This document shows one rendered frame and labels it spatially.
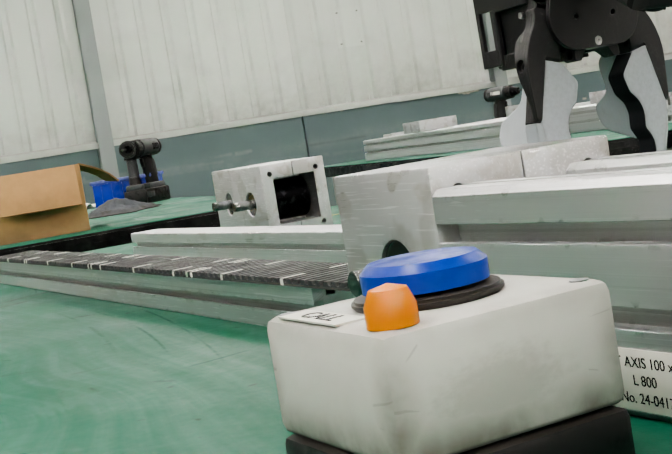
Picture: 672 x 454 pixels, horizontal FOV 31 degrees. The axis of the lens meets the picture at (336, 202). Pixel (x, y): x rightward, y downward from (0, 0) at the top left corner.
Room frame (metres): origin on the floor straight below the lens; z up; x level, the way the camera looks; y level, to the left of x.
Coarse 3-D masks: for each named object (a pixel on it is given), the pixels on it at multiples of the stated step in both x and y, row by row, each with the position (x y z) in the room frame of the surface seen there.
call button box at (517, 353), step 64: (320, 320) 0.36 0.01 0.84; (448, 320) 0.33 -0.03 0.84; (512, 320) 0.34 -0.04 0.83; (576, 320) 0.35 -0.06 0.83; (320, 384) 0.35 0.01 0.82; (384, 384) 0.32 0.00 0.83; (448, 384) 0.32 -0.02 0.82; (512, 384) 0.33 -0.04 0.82; (576, 384) 0.34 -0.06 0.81; (320, 448) 0.36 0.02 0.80; (384, 448) 0.32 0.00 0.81; (448, 448) 0.32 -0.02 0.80; (512, 448) 0.33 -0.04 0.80; (576, 448) 0.34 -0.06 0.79
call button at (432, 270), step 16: (400, 256) 0.38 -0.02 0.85; (416, 256) 0.37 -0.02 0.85; (432, 256) 0.36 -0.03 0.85; (448, 256) 0.36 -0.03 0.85; (464, 256) 0.36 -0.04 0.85; (480, 256) 0.36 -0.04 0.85; (368, 272) 0.36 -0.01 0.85; (384, 272) 0.36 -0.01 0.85; (400, 272) 0.35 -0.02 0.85; (416, 272) 0.35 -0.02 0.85; (432, 272) 0.35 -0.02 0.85; (448, 272) 0.35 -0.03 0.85; (464, 272) 0.35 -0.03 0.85; (480, 272) 0.36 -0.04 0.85; (368, 288) 0.36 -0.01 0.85; (416, 288) 0.35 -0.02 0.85; (432, 288) 0.35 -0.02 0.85; (448, 288) 0.35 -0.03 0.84
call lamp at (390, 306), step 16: (384, 288) 0.33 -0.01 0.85; (400, 288) 0.33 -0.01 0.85; (368, 304) 0.33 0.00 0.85; (384, 304) 0.32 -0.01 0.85; (400, 304) 0.32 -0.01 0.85; (416, 304) 0.33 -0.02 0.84; (368, 320) 0.33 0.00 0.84; (384, 320) 0.32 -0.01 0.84; (400, 320) 0.32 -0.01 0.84; (416, 320) 0.33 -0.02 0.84
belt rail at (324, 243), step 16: (144, 240) 1.60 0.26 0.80; (160, 240) 1.54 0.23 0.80; (176, 240) 1.48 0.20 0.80; (192, 240) 1.43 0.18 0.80; (208, 240) 1.38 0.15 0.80; (224, 240) 1.34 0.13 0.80; (240, 240) 1.30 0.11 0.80; (256, 240) 1.26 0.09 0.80; (272, 240) 1.22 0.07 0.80; (288, 240) 1.19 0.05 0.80; (304, 240) 1.15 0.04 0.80; (320, 240) 1.12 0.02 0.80; (336, 240) 1.09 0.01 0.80; (192, 256) 1.44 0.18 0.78; (208, 256) 1.39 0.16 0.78; (224, 256) 1.35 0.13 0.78; (240, 256) 1.31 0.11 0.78; (256, 256) 1.27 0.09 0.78; (272, 256) 1.23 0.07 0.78; (288, 256) 1.19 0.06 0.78; (304, 256) 1.16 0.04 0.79; (320, 256) 1.13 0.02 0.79; (336, 256) 1.10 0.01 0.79
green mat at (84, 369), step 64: (0, 320) 1.09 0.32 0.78; (64, 320) 1.00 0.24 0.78; (128, 320) 0.93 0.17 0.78; (192, 320) 0.87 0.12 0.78; (0, 384) 0.72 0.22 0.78; (64, 384) 0.68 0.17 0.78; (128, 384) 0.65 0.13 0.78; (192, 384) 0.62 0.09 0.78; (256, 384) 0.59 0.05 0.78; (0, 448) 0.54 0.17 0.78; (64, 448) 0.52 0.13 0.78; (128, 448) 0.50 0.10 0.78; (192, 448) 0.48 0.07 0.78; (256, 448) 0.46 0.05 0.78; (640, 448) 0.38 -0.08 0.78
